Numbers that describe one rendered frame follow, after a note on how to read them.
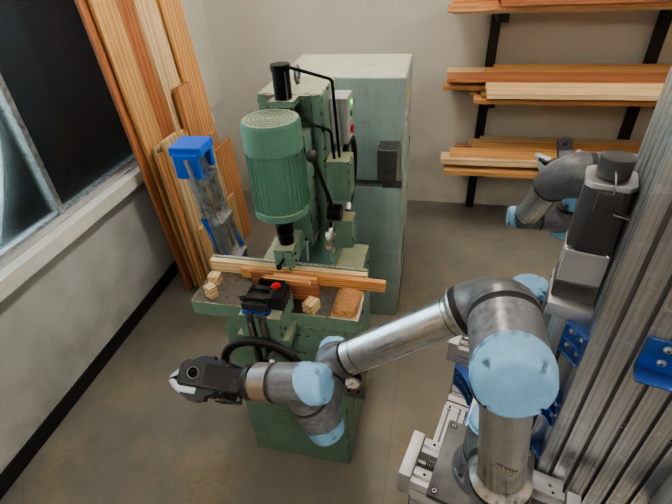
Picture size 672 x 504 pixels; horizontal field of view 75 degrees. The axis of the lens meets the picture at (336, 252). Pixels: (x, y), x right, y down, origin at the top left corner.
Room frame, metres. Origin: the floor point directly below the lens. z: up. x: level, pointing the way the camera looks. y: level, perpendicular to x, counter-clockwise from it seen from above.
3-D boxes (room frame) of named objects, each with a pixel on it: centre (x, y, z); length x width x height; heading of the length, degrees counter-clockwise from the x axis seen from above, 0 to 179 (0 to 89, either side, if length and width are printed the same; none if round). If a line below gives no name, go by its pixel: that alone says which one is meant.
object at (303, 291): (1.16, 0.18, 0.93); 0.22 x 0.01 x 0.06; 76
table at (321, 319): (1.16, 0.22, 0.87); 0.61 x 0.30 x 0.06; 76
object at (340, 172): (1.42, -0.04, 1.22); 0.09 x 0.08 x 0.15; 166
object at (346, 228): (1.39, -0.03, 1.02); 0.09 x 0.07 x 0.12; 76
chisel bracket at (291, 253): (1.27, 0.16, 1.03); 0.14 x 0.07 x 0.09; 166
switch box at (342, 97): (1.53, -0.05, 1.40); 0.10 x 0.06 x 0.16; 166
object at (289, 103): (1.39, 0.13, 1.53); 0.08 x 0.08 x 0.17; 76
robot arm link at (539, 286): (0.99, -0.58, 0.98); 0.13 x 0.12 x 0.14; 76
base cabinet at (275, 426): (1.37, 0.14, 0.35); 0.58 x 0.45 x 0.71; 166
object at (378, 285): (1.24, 0.09, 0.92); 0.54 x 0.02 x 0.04; 76
